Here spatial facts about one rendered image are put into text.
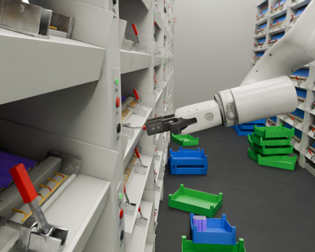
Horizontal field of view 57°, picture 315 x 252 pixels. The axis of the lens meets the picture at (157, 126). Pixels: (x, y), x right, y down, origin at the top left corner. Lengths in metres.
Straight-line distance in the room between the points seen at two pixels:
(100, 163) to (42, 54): 0.25
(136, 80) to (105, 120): 0.70
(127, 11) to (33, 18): 0.90
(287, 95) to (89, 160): 0.43
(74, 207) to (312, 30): 0.55
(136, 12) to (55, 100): 0.74
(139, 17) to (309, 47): 0.65
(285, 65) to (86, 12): 0.49
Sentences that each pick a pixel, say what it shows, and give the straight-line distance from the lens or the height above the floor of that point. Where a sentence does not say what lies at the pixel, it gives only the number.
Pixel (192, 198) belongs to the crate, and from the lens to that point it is 2.08.
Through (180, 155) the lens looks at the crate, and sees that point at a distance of 2.63.
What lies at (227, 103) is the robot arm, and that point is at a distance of 0.65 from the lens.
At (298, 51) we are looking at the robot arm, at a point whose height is 0.95.
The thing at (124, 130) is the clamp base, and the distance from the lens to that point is 0.69.
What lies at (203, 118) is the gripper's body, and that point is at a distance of 0.64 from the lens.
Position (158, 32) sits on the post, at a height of 1.09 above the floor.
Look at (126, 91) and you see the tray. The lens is 1.14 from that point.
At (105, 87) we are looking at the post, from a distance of 0.43.
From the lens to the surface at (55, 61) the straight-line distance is 0.27.
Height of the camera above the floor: 0.94
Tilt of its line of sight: 13 degrees down
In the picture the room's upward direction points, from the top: straight up
